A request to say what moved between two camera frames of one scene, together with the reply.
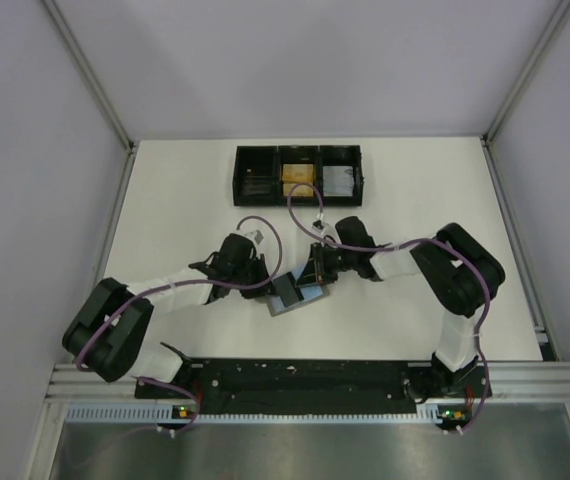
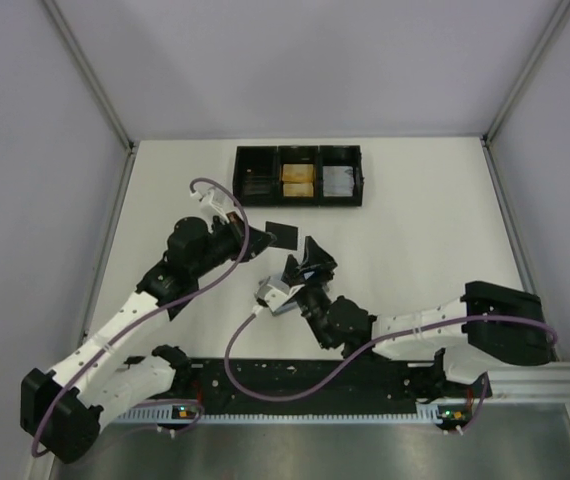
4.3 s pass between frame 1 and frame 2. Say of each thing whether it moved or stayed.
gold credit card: stayed
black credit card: moved
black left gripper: moved
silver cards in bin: stayed
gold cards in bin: stayed
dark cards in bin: stayed
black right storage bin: stayed
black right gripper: moved
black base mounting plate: stayed
